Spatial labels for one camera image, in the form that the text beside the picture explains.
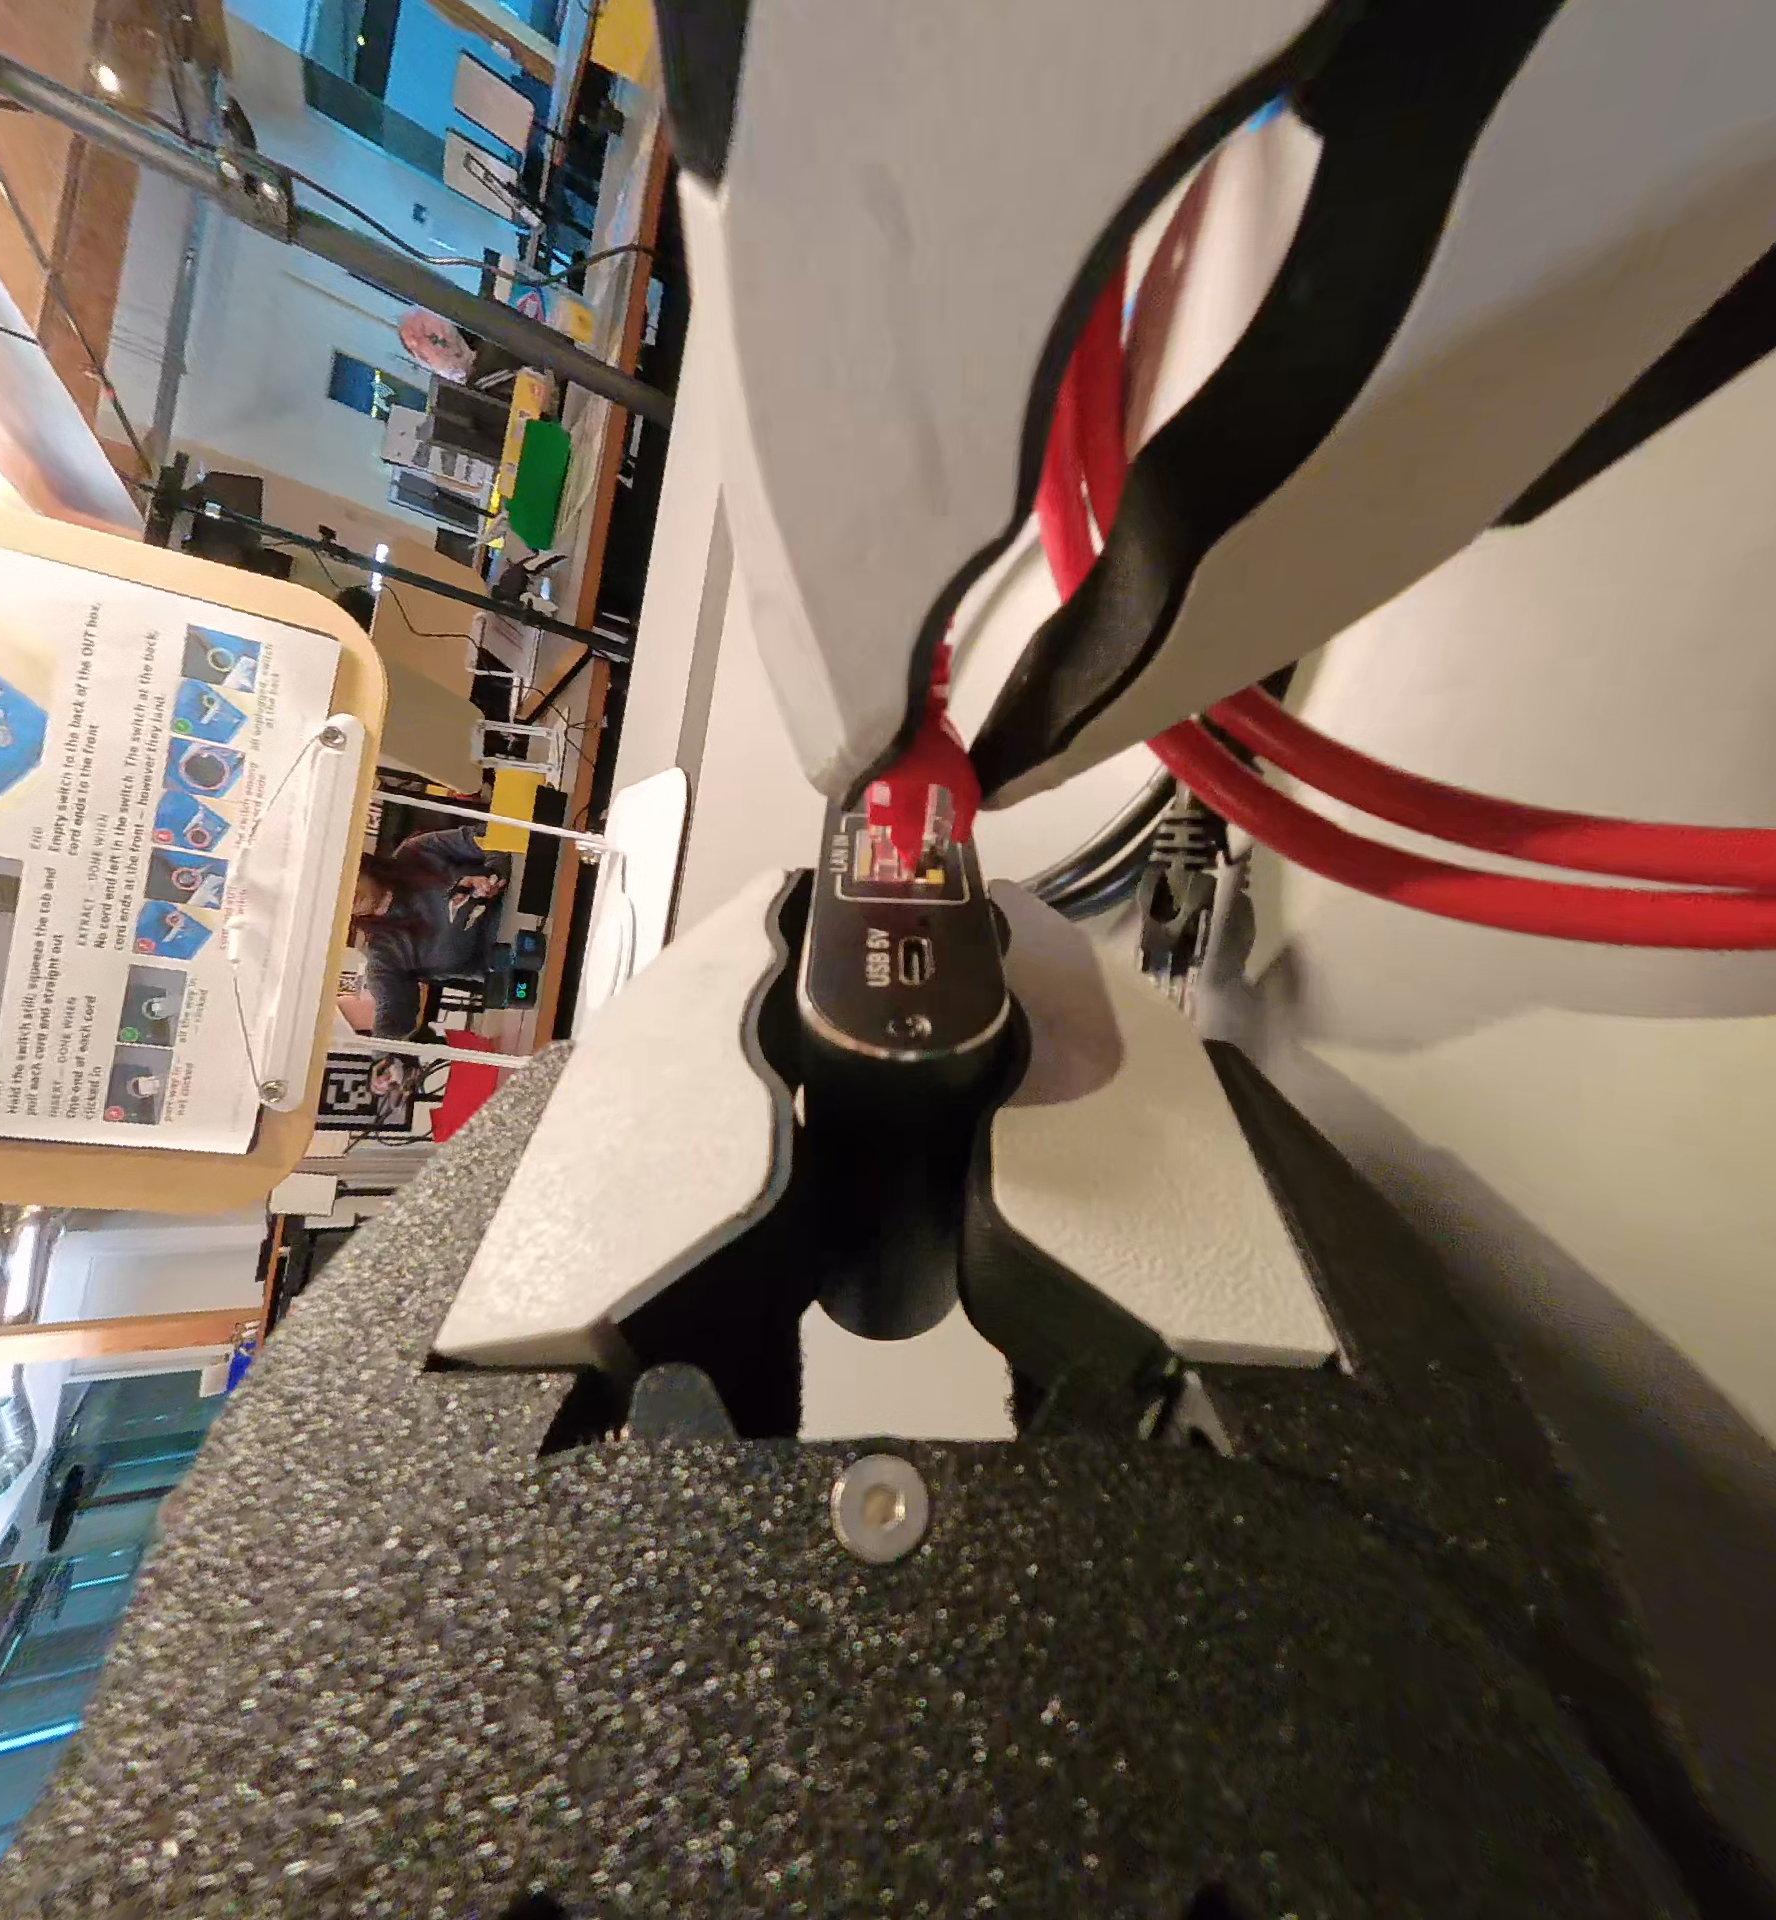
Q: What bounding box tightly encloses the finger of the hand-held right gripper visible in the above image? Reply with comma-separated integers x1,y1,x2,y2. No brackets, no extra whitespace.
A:
967,0,1776,809
669,0,1346,797

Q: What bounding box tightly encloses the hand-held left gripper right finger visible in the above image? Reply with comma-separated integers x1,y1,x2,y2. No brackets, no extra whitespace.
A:
960,878,1350,1367

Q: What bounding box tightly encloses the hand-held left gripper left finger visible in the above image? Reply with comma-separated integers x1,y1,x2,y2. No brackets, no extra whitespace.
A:
429,868,819,1374

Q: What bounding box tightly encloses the black ethernet cable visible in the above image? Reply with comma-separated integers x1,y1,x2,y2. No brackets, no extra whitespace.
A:
1021,779,1255,1008

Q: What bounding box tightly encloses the black network switch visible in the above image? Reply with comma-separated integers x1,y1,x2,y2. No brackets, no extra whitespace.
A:
796,794,1012,1336

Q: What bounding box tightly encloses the red ethernet cable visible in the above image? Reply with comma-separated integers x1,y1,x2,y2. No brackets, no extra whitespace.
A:
854,142,1776,953

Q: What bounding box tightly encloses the red storage bin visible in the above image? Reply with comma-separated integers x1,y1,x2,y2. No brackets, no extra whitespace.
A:
427,1023,497,1145

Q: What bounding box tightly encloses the black white marker tag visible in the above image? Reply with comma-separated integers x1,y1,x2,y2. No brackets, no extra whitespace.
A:
317,1049,432,1161

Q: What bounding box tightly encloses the white rounded board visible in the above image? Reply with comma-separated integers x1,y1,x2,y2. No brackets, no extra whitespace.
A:
585,765,698,1009

